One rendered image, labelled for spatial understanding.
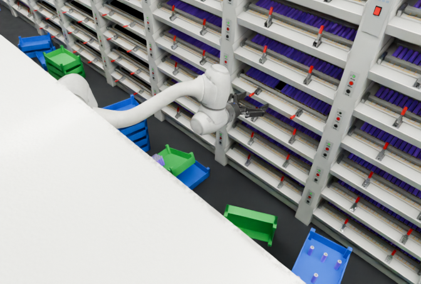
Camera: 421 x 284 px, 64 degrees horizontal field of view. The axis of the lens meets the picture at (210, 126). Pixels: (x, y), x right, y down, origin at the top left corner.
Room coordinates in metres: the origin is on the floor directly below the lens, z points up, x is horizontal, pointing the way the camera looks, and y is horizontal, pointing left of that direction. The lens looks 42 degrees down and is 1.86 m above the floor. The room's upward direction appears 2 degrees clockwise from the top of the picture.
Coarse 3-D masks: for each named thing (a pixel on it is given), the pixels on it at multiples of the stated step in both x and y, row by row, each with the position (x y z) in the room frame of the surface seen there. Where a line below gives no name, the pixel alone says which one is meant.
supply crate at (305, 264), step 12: (312, 228) 0.92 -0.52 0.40; (312, 240) 0.90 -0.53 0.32; (324, 240) 0.88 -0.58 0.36; (300, 252) 0.80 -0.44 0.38; (324, 252) 0.84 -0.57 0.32; (336, 252) 0.84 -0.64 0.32; (348, 252) 0.81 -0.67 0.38; (300, 264) 0.77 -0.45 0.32; (312, 264) 0.77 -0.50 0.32; (324, 264) 0.78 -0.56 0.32; (300, 276) 0.71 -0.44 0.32; (312, 276) 0.71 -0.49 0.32; (324, 276) 0.72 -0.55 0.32; (336, 276) 0.72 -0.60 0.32
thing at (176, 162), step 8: (160, 152) 1.72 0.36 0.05; (168, 152) 1.75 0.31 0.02; (176, 152) 1.71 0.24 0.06; (184, 152) 1.66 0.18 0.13; (192, 152) 1.60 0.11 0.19; (168, 160) 1.66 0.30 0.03; (176, 160) 1.64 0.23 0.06; (184, 160) 1.62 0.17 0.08; (192, 160) 1.57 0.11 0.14; (168, 168) 1.56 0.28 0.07; (176, 168) 1.48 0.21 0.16; (184, 168) 1.51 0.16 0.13; (176, 176) 1.45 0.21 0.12
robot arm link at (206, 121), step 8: (200, 104) 1.10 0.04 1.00; (200, 112) 1.06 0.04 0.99; (208, 112) 1.04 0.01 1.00; (216, 112) 1.04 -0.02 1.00; (224, 112) 1.07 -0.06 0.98; (192, 120) 1.03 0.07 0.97; (200, 120) 1.01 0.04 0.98; (208, 120) 1.02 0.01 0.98; (216, 120) 1.03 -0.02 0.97; (224, 120) 1.07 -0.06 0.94; (192, 128) 1.02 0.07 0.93; (200, 128) 1.00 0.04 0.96; (208, 128) 1.01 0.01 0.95; (216, 128) 1.03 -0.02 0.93
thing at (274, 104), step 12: (240, 72) 1.69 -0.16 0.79; (240, 84) 1.63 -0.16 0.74; (288, 84) 1.58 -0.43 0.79; (252, 96) 1.55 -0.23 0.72; (264, 96) 1.52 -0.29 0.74; (276, 108) 1.44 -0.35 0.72; (288, 108) 1.41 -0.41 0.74; (312, 108) 1.39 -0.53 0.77; (300, 120) 1.34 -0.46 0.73; (312, 120) 1.32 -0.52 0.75
